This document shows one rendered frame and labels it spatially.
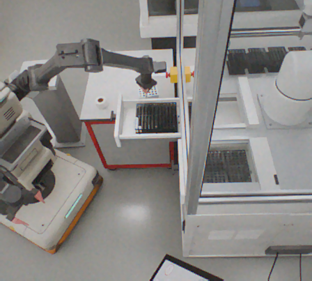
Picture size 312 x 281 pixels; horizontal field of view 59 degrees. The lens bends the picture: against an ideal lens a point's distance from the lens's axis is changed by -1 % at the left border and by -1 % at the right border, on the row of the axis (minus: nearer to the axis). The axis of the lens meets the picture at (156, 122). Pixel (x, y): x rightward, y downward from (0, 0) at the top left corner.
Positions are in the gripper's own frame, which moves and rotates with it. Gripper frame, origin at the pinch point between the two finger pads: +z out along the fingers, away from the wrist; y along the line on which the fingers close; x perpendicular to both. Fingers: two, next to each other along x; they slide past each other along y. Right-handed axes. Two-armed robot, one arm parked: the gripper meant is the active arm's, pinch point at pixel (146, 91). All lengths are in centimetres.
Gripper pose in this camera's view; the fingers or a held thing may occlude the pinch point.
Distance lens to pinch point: 151.2
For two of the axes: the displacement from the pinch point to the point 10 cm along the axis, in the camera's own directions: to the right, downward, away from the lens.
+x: -6.7, 6.1, -4.3
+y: -7.5, -5.6, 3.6
